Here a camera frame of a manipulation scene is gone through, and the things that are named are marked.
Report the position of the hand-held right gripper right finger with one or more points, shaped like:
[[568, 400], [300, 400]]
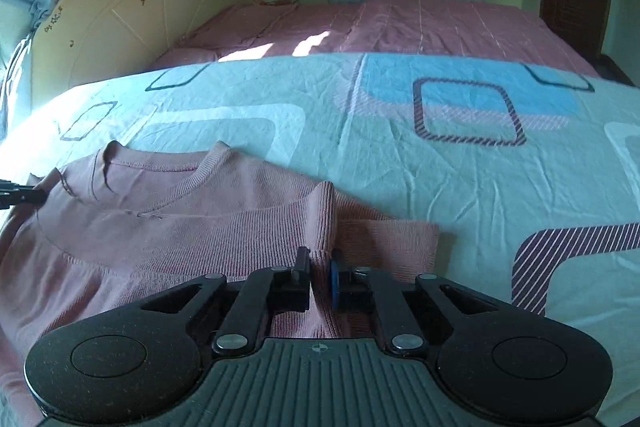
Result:
[[334, 283]]

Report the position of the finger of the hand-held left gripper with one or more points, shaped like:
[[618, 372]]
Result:
[[20, 194]]

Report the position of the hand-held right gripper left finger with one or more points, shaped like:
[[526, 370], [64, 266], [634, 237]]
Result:
[[304, 277]]

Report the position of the pink sweatshirt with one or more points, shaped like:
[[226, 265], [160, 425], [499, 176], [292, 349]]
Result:
[[150, 237]]

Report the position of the blue patterned bedsheet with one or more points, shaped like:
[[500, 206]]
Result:
[[450, 147]]

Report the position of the cream wooden headboard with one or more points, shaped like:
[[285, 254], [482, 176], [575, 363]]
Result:
[[130, 17]]

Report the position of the pink striped bed cover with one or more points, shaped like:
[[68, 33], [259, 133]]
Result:
[[400, 27]]

